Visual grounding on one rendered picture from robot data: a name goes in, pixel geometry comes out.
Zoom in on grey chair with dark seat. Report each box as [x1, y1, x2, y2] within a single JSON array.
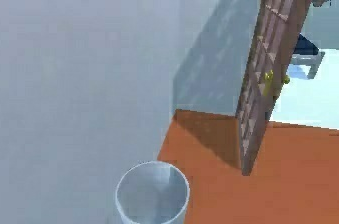
[[288, 33, 326, 80]]

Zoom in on brown wooden room door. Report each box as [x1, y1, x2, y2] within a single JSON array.
[[235, 0, 312, 177]]

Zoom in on pale grey round bin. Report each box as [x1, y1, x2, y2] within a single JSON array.
[[115, 160, 191, 224]]

